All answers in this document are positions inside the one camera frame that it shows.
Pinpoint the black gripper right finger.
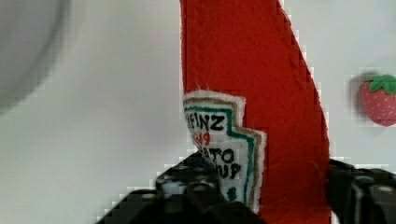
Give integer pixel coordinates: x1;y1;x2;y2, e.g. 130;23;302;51
327;160;396;224

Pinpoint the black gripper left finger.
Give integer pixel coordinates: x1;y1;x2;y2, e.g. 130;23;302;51
96;153;266;224

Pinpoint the red plush ketchup bottle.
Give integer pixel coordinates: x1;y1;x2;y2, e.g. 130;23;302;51
179;0;331;224

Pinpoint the large pink strawberry toy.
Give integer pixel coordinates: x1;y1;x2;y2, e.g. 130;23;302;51
360;75;396;127

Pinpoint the lilac round plate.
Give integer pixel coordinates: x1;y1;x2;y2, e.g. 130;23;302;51
0;0;72;114

